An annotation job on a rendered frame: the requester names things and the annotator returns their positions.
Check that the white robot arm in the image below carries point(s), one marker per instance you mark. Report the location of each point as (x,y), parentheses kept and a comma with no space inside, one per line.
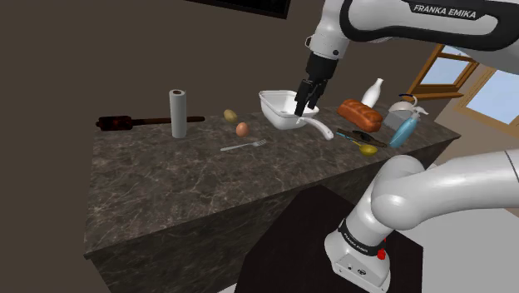
(446,182)

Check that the white bottle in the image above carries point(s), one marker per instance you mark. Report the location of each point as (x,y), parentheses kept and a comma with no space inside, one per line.
(371,96)

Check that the wooden framed window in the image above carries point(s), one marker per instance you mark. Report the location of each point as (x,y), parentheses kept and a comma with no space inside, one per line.
(496,99)
(444,71)

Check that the white and grey kettle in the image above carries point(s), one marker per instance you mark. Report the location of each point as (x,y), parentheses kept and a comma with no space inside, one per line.
(399,113)

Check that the yellowish potato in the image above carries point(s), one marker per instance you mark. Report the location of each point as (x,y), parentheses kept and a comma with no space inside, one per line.
(230,116)

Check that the dark brown rolling pin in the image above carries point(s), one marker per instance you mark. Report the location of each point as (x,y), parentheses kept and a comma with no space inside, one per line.
(115,122)

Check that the dark robot stand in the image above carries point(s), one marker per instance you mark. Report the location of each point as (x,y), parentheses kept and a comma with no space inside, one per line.
(292,243)

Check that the blue spray bottle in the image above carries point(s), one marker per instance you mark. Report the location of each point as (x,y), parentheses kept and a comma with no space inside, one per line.
(403,132)

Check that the brown bread loaf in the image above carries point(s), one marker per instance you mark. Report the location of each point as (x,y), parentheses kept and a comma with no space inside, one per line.
(360,115)

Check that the brown egg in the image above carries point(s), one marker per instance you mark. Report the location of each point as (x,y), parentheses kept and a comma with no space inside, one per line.
(242,129)

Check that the grey paper towel roll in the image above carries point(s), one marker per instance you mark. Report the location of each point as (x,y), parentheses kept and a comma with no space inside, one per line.
(178,115)

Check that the silver fork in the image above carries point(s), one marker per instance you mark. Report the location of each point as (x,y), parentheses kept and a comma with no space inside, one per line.
(243,145)

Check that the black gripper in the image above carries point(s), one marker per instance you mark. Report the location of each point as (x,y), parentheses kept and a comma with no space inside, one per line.
(321,67)

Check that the dark wall picture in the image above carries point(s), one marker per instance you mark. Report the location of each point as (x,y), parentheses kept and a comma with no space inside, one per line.
(251,6)

